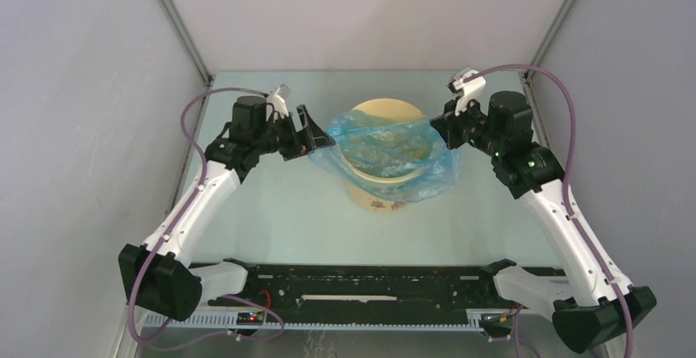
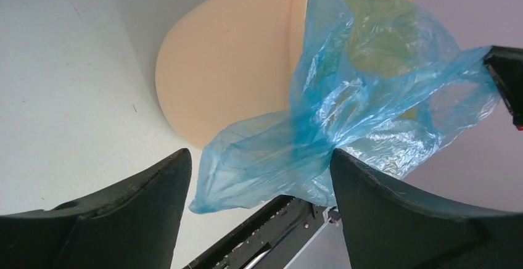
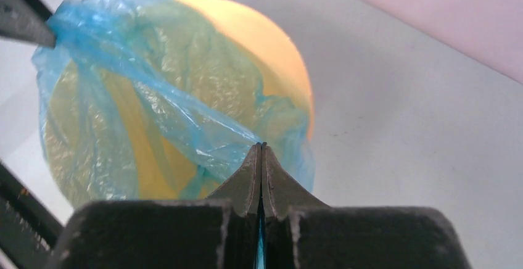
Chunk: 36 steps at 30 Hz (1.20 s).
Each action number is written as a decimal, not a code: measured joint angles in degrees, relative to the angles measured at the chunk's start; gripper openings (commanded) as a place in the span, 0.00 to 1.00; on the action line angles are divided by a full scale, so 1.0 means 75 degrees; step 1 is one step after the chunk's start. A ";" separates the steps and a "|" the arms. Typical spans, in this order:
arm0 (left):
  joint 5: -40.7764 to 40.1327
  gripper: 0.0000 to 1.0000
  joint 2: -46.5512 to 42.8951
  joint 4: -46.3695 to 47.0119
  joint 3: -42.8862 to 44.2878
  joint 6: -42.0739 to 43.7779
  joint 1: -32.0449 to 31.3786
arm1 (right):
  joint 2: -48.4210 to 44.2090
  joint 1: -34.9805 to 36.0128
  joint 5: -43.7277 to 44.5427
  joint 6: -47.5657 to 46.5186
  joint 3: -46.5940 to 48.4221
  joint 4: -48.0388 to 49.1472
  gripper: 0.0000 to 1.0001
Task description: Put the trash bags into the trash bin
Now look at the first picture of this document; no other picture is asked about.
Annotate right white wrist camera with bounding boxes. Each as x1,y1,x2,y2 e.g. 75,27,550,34
448,68,486,116

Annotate left small circuit board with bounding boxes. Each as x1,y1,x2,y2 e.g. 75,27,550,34
235,311,265,327

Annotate aluminium frame post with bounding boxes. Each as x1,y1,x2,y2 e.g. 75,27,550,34
137,0,213,85
523,0,598,80

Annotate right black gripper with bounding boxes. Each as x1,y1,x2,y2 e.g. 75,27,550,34
431,92,504,157

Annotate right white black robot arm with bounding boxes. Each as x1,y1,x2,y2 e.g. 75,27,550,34
430,91,657,354

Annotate blue plastic trash bag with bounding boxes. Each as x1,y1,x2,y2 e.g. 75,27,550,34
309,110,461,203

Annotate right aluminium frame post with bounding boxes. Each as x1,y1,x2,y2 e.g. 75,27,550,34
523,0,598,80

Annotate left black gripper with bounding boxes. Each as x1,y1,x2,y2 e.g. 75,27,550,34
254,105,335,162

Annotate small circuit board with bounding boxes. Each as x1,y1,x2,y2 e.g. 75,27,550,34
235,311,265,327
479,313,514,328

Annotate left aluminium frame post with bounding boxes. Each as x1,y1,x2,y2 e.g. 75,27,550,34
137,0,213,85

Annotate right small circuit board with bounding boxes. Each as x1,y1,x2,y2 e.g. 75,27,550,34
479,313,514,328

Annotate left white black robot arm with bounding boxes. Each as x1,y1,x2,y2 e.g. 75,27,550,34
118,94,335,321

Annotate yellow cartoon trash bin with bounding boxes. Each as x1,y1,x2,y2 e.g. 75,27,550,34
340,98,433,213

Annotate grey slotted cable duct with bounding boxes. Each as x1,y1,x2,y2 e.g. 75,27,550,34
168,310,505,332

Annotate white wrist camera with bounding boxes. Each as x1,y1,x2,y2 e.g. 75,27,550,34
266,84,290,121
448,68,486,116

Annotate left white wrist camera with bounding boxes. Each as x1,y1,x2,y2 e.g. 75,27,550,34
266,84,290,121

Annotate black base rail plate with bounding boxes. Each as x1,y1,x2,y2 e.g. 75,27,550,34
237,264,514,320

